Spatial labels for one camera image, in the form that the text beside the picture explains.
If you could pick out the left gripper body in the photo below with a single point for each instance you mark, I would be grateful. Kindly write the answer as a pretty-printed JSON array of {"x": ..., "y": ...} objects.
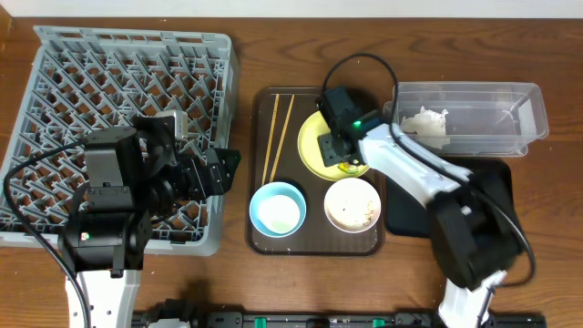
[{"x": 211, "y": 173}]

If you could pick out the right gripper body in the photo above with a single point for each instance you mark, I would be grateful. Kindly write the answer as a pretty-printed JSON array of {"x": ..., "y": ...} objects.
[{"x": 332, "y": 147}]

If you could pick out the green snack wrapper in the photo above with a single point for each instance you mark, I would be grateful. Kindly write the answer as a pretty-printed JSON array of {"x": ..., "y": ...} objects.
[{"x": 348, "y": 168}]

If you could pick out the white paper napkin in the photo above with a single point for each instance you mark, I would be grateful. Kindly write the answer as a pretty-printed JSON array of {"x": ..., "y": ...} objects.
[{"x": 428, "y": 126}]

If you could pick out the white bowl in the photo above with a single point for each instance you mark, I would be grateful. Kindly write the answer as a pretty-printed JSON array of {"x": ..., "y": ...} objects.
[{"x": 352, "y": 205}]

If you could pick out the white cup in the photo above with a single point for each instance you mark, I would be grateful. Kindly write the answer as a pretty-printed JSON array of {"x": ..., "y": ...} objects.
[{"x": 279, "y": 214}]

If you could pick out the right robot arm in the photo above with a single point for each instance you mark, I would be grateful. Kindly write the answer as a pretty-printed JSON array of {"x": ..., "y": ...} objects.
[{"x": 473, "y": 227}]

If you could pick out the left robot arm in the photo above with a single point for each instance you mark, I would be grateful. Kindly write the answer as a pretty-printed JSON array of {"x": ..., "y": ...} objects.
[{"x": 133, "y": 176}]

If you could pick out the clear plastic waste bin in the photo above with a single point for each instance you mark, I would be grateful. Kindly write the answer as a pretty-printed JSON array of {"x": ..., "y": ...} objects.
[{"x": 485, "y": 119}]

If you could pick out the black waste tray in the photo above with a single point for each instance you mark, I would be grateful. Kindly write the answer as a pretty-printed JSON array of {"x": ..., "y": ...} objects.
[{"x": 405, "y": 216}]

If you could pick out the yellow round plate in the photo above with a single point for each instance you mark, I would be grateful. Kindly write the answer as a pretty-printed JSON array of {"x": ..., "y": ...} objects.
[{"x": 310, "y": 154}]

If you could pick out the light blue bowl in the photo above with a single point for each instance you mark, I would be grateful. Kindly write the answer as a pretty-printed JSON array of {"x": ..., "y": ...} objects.
[{"x": 273, "y": 189}]

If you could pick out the dark brown serving tray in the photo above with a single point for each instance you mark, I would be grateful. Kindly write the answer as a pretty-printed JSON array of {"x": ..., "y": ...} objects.
[{"x": 317, "y": 236}]

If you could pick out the grey plastic dish rack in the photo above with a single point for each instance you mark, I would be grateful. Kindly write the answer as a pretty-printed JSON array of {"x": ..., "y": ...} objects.
[{"x": 84, "y": 79}]

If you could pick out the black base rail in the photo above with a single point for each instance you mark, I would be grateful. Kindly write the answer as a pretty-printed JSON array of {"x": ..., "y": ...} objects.
[{"x": 183, "y": 313}]

